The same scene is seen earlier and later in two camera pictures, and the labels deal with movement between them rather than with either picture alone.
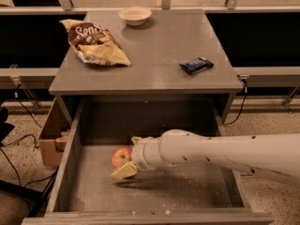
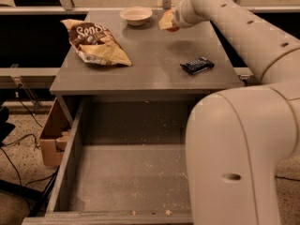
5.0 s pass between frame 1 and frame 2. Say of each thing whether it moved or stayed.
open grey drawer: stayed
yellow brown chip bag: stayed
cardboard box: stayed
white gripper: moved
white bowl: stayed
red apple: moved
